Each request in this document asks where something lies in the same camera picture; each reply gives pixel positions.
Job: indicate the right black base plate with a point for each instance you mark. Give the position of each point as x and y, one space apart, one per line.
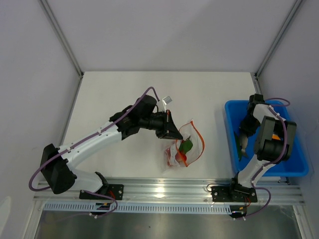
224 194

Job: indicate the clear orange zip top bag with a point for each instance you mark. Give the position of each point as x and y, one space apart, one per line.
189 129

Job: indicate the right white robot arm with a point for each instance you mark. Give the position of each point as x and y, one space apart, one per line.
273 144

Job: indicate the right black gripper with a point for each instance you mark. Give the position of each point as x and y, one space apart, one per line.
250 130

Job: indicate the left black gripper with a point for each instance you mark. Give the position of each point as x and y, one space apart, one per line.
168 127

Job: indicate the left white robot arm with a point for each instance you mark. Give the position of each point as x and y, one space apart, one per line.
59 164

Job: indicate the left aluminium frame post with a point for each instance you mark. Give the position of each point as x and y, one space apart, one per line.
60 36

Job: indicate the red cherry tomato bunch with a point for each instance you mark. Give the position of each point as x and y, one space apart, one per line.
176 154

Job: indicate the grey toy fish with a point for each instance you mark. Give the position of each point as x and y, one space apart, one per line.
243 139

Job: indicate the aluminium mounting rail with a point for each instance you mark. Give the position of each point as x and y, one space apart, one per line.
193 191

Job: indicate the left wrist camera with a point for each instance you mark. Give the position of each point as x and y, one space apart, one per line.
163 103

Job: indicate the right aluminium frame post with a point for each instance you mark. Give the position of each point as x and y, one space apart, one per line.
288 21

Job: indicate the yellow bell pepper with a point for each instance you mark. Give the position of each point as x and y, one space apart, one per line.
276 137

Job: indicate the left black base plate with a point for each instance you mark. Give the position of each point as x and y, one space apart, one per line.
114 191

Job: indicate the blue plastic bin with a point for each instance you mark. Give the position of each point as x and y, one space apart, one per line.
295 166

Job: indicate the aluminium frame post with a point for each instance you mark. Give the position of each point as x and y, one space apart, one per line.
288 21
60 36

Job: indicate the white slotted cable duct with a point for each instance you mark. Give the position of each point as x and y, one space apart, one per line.
138 208

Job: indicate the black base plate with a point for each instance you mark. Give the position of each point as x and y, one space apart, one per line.
114 191
224 194

